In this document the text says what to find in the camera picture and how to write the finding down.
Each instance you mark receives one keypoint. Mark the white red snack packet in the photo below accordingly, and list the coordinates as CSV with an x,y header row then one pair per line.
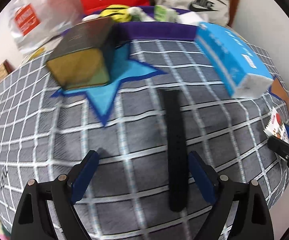
x,y
275,125

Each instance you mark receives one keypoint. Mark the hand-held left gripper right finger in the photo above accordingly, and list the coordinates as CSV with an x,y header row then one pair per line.
x,y
202,177

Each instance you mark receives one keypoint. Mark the grey checked bedsheet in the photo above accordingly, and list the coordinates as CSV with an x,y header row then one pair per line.
x,y
134,120

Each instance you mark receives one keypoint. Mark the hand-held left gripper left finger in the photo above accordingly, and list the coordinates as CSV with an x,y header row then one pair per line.
x,y
84,177

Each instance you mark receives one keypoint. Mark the dark box with gold side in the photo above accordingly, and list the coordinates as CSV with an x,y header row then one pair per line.
x,y
84,42

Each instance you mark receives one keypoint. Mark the brown wooden door frame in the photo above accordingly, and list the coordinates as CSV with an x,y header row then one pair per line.
x,y
234,0

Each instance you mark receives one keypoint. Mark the white glove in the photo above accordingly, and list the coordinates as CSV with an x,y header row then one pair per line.
x,y
138,12

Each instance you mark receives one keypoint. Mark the green tissue pack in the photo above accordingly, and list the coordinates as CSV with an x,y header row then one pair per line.
x,y
163,13

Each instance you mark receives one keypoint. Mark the white plastic bag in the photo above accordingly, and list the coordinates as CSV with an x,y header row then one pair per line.
x,y
24,20

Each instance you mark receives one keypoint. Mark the blue tissue pack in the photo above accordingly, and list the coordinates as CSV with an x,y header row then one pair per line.
x,y
224,52

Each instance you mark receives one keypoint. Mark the purple bin of items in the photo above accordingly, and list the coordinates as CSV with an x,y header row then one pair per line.
x,y
154,31

